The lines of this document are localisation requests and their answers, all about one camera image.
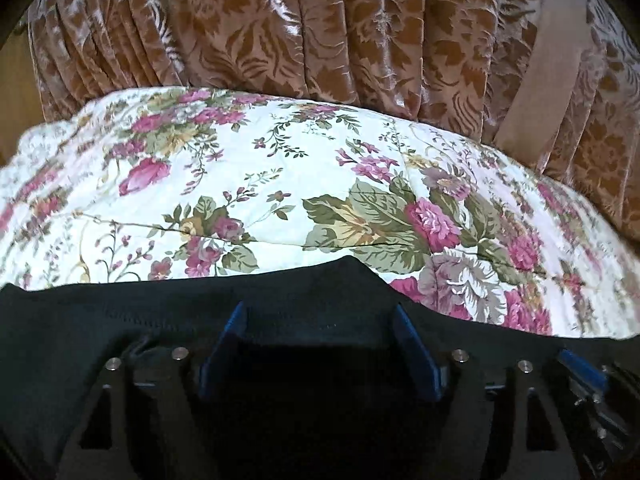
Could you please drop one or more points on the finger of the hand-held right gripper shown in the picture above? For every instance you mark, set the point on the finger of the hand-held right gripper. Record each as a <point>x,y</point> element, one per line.
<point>582,367</point>

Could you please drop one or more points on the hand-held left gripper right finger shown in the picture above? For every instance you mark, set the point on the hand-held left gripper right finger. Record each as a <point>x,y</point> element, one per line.
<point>417,355</point>

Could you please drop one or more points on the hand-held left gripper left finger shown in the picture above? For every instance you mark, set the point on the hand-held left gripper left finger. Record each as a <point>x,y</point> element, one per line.
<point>220,350</point>

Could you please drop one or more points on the black pants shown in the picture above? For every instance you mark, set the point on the black pants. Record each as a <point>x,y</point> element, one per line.
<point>310,300</point>

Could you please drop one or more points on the floral bed cover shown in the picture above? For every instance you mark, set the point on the floral bed cover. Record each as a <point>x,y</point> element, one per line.
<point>280,180</point>

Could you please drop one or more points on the plain beige curtain band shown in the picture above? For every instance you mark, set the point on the plain beige curtain band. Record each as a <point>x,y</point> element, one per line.
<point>545,75</point>

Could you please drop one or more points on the brown floral velvet curtain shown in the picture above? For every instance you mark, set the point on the brown floral velvet curtain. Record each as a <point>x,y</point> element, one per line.
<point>310,30</point>

